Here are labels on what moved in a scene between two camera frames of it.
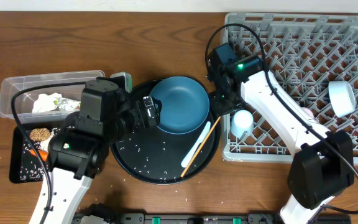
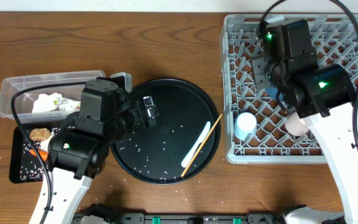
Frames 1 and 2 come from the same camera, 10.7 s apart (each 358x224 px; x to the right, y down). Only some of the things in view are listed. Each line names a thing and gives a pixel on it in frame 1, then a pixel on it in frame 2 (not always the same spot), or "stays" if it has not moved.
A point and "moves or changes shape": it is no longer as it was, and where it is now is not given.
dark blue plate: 185,104 moves or changes shape
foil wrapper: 64,104 stays
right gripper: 219,109 to 258,69
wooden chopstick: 200,147 stays
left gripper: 145,121 stays
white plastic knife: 194,149 stays
